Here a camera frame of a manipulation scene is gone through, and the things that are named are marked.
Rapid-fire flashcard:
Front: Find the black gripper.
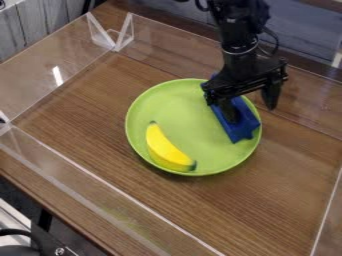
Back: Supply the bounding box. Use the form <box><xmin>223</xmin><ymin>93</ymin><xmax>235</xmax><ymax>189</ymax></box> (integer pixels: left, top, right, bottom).
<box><xmin>209</xmin><ymin>50</ymin><xmax>289</xmax><ymax>124</ymax></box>

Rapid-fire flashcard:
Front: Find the yellow toy banana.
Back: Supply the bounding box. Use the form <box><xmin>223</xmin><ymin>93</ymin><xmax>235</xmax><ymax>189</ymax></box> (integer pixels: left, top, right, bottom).
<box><xmin>146</xmin><ymin>121</ymin><xmax>197</xmax><ymax>172</ymax></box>

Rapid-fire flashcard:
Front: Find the black cable lower left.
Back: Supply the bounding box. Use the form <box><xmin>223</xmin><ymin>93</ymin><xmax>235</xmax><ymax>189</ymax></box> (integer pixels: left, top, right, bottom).
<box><xmin>0</xmin><ymin>228</ymin><xmax>42</xmax><ymax>256</ymax></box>

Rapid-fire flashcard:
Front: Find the clear acrylic enclosure wall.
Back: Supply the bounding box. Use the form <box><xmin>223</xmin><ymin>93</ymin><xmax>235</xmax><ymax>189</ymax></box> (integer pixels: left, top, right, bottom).
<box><xmin>0</xmin><ymin>8</ymin><xmax>342</xmax><ymax>256</ymax></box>

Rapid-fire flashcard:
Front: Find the green plate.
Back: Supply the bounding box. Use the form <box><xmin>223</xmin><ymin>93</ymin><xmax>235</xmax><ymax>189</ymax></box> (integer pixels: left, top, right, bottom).
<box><xmin>126</xmin><ymin>79</ymin><xmax>262</xmax><ymax>177</ymax></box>

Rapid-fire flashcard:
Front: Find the clear acrylic corner bracket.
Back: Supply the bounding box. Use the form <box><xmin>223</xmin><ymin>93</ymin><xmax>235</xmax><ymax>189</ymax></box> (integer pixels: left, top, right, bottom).
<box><xmin>86</xmin><ymin>13</ymin><xmax>135</xmax><ymax>52</ymax></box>

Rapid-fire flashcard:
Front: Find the black device with screw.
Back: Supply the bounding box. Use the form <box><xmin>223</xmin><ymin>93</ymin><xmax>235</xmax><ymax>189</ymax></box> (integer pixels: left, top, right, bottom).
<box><xmin>31</xmin><ymin>229</ymin><xmax>86</xmax><ymax>256</ymax></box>

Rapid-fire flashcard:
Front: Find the blue plastic block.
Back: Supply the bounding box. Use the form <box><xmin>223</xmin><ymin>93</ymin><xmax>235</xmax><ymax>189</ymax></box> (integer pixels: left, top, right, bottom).
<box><xmin>201</xmin><ymin>77</ymin><xmax>261</xmax><ymax>144</ymax></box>

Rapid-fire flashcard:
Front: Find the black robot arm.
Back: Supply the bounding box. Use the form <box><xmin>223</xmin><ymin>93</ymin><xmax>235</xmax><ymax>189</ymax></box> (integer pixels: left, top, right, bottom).
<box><xmin>195</xmin><ymin>0</ymin><xmax>288</xmax><ymax>123</ymax></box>

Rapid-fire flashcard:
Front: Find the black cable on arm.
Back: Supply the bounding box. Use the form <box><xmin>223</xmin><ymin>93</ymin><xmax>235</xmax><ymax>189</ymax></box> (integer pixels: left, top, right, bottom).
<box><xmin>258</xmin><ymin>26</ymin><xmax>281</xmax><ymax>58</ymax></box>

